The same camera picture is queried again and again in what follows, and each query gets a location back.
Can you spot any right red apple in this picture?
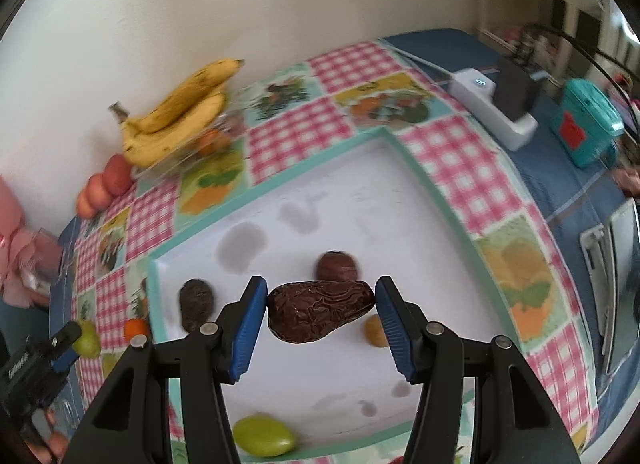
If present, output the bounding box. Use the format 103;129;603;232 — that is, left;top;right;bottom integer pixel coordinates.
102;154;132;197

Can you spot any red apple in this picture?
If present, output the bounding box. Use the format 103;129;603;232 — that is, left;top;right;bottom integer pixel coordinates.
76;191;98;220
102;154;132;197
86;173;114;211

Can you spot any silver laptop stand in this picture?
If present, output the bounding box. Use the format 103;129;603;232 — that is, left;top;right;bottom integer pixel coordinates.
579;198;639;375

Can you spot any green apple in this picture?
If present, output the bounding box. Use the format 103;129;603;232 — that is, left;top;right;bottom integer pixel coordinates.
73;320;101;359

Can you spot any pink wrapped flower bouquet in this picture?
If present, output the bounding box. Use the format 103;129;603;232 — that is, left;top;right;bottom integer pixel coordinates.
1;179;50;309

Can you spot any blue plaid tablecloth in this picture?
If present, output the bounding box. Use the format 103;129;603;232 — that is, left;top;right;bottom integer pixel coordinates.
378;29;639;450

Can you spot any left red apple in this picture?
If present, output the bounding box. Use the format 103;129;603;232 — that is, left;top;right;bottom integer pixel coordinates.
76;191;98;220

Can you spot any middle red apple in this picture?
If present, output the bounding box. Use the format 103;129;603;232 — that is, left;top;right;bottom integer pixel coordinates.
86;173;114;211

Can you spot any green mango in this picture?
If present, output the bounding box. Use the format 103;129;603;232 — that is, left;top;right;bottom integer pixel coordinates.
232;414;297;458

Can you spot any clear plastic fruit container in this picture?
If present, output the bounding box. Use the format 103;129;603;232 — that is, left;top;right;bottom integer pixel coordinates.
122;94;246;181

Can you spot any teal box red label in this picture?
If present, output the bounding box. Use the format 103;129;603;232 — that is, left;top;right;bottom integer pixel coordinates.
550;78;624;168

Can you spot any white power strip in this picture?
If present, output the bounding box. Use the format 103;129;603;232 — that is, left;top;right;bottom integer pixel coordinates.
449;68;538;152

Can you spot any white tray teal rim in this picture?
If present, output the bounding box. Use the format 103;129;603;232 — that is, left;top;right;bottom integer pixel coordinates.
146;130;515;460

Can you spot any small tan round fruit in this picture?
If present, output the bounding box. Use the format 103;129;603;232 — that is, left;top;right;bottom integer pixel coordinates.
362;314;388;348

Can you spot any person's left hand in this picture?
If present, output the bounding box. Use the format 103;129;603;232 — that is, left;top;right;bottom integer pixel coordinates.
21;409;68;464

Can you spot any dark wrinkled avocado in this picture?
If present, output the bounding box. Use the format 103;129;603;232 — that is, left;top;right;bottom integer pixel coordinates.
267;281;375;343

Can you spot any yellow banana bunch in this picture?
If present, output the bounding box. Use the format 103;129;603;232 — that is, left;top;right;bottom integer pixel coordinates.
110;58;244;169

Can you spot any black power adapter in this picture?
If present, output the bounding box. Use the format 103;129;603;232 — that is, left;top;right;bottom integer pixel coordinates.
492;56;547;121

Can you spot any glass vase pink filler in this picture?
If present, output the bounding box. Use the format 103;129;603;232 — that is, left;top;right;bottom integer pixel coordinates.
18;229;63;296

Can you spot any pink checkered fruit tablecloth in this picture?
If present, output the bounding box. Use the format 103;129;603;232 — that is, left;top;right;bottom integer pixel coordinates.
66;41;599;449

